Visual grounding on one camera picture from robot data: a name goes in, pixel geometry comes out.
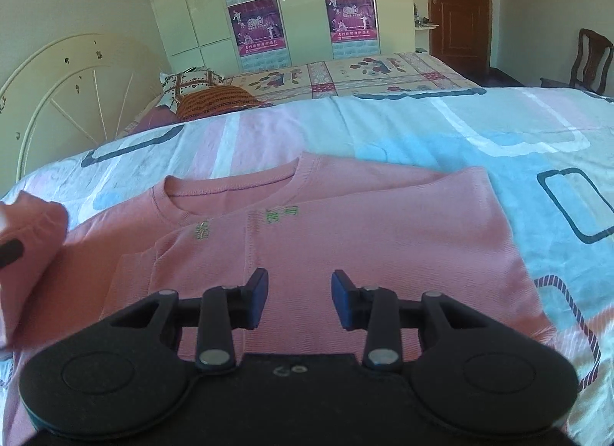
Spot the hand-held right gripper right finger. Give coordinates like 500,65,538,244
331,270,495,372

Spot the cream round bed headboard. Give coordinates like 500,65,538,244
0,34,166,183

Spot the brown wooden door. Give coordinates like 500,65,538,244
422,0,495,74

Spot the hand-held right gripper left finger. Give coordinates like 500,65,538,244
103,268,269,374

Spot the floral patchwork bed cover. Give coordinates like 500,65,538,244
218,52,483,100

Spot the pastel patterned bed sheet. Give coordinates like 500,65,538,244
0,86,614,446

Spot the pink shirt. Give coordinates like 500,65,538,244
0,151,557,446

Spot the purple wall poster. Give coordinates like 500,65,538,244
227,0,292,74
324,0,381,59

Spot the purple pillow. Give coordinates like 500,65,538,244
137,105,185,133

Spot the wooden chair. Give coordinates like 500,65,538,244
541,28,614,94

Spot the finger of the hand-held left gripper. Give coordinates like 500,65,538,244
0,240,26,270

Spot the orange striped pillow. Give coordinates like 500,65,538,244
175,84,264,122

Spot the white patterned pillow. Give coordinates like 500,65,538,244
160,67,226,109

